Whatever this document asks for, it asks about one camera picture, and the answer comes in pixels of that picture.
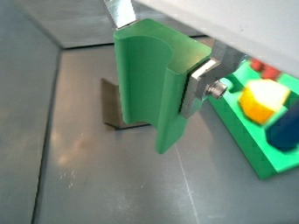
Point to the green arch block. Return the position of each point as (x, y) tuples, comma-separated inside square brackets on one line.
[(155, 58)]

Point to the tall red notched block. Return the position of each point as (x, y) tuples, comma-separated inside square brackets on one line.
[(269, 73)]

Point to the green shape sorter board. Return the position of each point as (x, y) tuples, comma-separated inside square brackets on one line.
[(268, 159)]

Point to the blue hexagonal prism block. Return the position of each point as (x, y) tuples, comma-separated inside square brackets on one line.
[(282, 134)]

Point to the yellow pentagon block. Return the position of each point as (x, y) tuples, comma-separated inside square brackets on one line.
[(262, 99)]

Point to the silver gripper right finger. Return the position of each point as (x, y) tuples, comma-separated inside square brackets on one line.
[(205, 79)]

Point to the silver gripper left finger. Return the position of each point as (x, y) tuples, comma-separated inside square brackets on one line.
[(121, 12)]

